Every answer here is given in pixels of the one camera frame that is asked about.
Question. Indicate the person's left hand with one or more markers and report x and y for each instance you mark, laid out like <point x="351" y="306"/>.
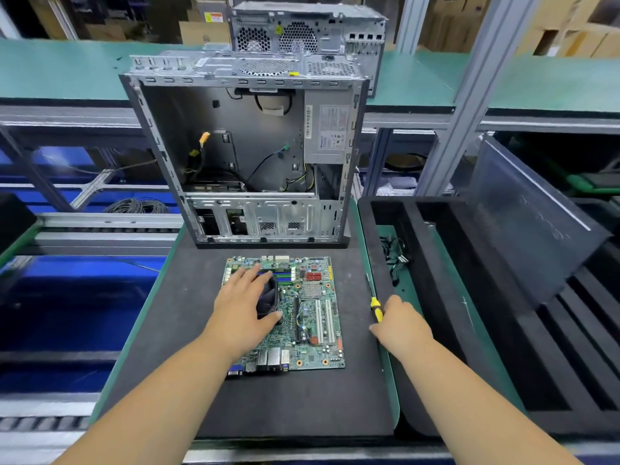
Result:
<point x="244" y="310"/>

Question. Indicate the person's right hand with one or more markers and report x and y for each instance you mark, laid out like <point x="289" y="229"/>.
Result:
<point x="402" y="329"/>

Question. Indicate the green motherboard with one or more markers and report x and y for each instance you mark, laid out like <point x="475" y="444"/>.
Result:
<point x="310" y="305"/>

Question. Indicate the grey side panel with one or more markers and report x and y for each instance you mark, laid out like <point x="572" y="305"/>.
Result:
<point x="538" y="223"/>

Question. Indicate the grey computer case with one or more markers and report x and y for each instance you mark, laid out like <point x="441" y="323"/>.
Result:
<point x="242" y="72"/>

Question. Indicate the person's right forearm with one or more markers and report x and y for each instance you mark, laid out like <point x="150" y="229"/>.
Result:
<point x="484" y="411"/>

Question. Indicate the person's left forearm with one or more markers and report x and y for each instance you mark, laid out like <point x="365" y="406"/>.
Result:
<point x="145" y="421"/>

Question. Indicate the silver backed desktop computer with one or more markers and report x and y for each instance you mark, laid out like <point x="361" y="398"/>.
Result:
<point x="320" y="29"/>

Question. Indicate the empty black foam tray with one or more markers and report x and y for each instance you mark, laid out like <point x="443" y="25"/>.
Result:
<point x="436" y="285"/>

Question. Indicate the white plastic bags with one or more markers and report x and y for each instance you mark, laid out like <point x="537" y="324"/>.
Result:
<point x="397" y="184"/>

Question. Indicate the silver power supply unit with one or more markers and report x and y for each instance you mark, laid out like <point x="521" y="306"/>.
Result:
<point x="327" y="130"/>

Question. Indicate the black foam tray with boards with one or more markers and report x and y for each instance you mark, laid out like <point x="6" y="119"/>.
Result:
<point x="15" y="227"/>

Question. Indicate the brown cardboard box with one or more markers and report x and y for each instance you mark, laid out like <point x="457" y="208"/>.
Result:
<point x="208" y="24"/>

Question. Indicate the green upper shelf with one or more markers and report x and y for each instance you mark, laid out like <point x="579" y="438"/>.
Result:
<point x="58" y="68"/>

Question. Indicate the stack of cardboard boxes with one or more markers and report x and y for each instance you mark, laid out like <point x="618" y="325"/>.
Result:
<point x="542" y="24"/>

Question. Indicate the grey roller conveyor rail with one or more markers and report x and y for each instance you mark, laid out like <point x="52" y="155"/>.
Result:
<point x="107" y="227"/>

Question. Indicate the aluminium frame post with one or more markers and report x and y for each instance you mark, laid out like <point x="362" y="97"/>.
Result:
<point x="475" y="92"/>
<point x="415" y="19"/>

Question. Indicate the dark metal frame leg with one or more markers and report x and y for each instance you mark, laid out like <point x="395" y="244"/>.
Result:
<point x="29" y="169"/>

